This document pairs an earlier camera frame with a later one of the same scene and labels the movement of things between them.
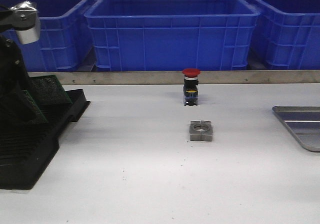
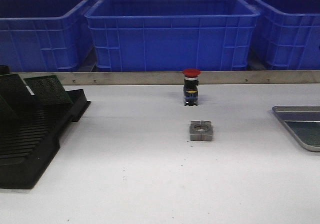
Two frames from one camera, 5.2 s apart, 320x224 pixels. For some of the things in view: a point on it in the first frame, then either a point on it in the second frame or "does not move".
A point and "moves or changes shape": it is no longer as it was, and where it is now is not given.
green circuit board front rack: [36, 109] moves or changes shape
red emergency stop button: [190, 89] does not move
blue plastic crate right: [287, 34] does not move
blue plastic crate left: [65, 43] does not move
